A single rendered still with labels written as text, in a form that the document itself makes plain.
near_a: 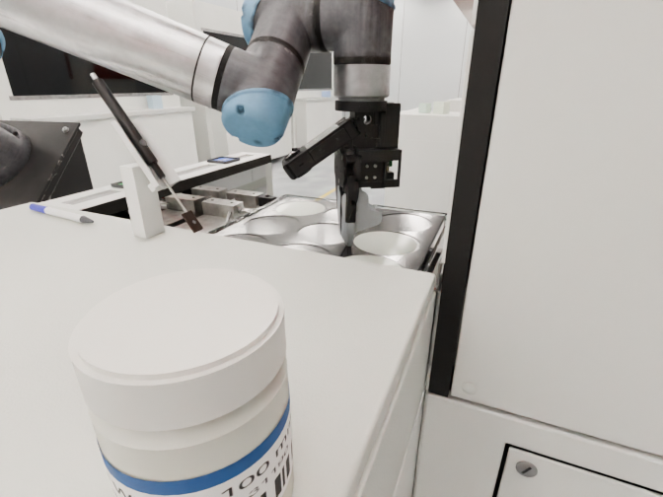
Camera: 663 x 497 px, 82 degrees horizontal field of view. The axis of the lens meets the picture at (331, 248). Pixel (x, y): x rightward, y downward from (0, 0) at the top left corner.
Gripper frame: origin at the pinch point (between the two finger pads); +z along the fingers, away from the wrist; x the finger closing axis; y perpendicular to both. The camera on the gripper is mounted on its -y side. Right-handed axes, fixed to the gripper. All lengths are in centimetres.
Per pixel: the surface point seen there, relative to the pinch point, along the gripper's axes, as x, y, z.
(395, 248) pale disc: -2.9, 7.4, 1.2
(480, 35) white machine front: -24.3, 4.7, -25.4
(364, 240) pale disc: 1.4, 3.7, 1.2
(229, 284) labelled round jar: -40.3, -13.8, -14.7
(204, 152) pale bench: 470, -79, 59
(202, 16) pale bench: 477, -63, -93
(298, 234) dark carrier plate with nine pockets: 6.5, -6.4, 1.4
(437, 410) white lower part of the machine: -24.7, 5.4, 11.6
